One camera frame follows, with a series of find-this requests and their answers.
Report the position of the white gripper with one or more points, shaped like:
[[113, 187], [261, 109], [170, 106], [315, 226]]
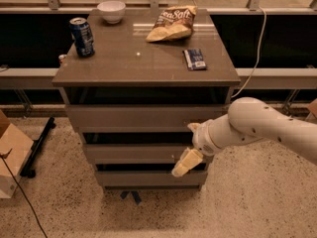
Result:
[[202, 140]]

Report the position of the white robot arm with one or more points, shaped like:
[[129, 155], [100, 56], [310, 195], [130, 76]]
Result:
[[248, 120]]

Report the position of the grey drawer cabinet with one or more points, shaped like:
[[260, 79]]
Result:
[[128, 70]]

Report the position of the grey top drawer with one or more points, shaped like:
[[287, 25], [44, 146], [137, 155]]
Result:
[[139, 118]]

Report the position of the small blue snack packet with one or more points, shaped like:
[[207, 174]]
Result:
[[194, 59]]

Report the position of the sea salt chips bag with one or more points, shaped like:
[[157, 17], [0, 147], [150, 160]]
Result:
[[173, 23]]

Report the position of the cardboard box at right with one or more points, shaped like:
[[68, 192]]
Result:
[[312, 108]]

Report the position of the cardboard box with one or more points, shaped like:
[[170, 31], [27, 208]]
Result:
[[16, 146], [312, 108]]

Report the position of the blue soda can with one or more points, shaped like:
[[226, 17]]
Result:
[[83, 38]]

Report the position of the white ceramic bowl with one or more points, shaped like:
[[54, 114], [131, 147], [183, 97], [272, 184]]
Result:
[[112, 11]]

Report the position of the black stand leg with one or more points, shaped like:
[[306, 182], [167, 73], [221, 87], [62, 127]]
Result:
[[27, 170]]

